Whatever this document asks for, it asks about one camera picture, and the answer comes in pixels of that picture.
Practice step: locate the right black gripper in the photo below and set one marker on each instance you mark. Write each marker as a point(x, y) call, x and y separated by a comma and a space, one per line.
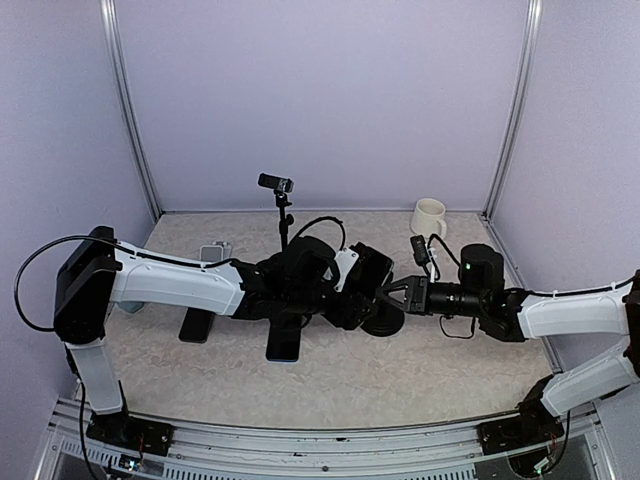
point(418, 293)

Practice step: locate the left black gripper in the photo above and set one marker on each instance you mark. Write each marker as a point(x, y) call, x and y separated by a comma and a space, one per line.
point(348, 314)

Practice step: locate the blue phone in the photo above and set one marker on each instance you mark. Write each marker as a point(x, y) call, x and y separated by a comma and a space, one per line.
point(283, 344)

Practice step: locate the black tall phone stand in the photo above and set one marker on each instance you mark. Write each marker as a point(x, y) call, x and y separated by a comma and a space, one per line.
point(281, 188)

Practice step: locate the silver folding phone stand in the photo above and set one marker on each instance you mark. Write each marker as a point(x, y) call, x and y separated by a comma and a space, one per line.
point(215, 252)

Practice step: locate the black phone red case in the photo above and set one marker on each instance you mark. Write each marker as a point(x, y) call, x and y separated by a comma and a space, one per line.
point(196, 326)

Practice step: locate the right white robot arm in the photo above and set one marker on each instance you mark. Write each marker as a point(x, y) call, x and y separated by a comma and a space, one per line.
point(516, 315)

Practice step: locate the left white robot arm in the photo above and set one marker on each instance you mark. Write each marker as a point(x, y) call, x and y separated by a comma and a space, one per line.
point(306, 278)

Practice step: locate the cream ceramic mug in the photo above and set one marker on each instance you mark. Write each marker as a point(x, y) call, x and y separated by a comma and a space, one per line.
point(429, 218)

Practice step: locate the light blue mug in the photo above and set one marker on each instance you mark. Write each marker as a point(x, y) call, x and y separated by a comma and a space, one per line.
point(131, 307)

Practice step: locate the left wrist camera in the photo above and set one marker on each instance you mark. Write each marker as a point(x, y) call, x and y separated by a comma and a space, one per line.
point(339, 268)

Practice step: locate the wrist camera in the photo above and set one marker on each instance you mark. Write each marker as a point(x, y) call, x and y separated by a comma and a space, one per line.
point(424, 257)
point(339, 268)

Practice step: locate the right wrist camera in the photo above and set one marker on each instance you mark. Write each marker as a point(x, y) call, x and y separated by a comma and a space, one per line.
point(424, 257)

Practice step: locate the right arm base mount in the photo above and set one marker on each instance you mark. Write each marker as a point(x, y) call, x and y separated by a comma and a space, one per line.
point(533, 424)

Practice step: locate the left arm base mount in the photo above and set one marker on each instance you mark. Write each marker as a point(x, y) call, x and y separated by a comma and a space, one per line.
point(123, 430)

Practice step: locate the front aluminium rail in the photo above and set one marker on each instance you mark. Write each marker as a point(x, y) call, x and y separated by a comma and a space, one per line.
point(197, 450)

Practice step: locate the right aluminium frame post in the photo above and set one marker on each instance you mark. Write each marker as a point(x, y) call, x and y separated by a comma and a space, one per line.
point(526, 61)

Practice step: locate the aluminium frame post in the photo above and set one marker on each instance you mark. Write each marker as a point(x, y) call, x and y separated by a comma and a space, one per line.
point(526, 61)
point(109, 16)

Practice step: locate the left aluminium frame post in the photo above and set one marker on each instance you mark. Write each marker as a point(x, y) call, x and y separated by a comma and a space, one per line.
point(109, 16)

